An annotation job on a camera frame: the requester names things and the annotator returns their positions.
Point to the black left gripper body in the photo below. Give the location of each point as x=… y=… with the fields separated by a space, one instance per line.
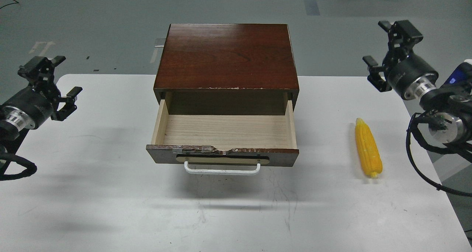
x=29 y=108

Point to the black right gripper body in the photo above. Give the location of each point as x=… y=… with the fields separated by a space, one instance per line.
x=406 y=72

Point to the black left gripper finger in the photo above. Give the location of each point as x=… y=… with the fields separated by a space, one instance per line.
x=39 y=71
x=65 y=106

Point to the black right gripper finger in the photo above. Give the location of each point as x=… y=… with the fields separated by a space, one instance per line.
x=402 y=37
x=374 y=76

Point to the yellow corn cob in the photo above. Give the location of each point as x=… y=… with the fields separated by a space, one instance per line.
x=371 y=163

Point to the wooden drawer with white handle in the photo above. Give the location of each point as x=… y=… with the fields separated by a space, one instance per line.
x=224 y=144

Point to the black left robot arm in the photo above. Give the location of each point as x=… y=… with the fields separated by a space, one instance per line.
x=15 y=167

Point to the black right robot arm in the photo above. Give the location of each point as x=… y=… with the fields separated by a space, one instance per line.
x=445 y=125

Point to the dark wooden cabinet box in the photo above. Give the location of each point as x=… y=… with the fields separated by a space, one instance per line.
x=244 y=66

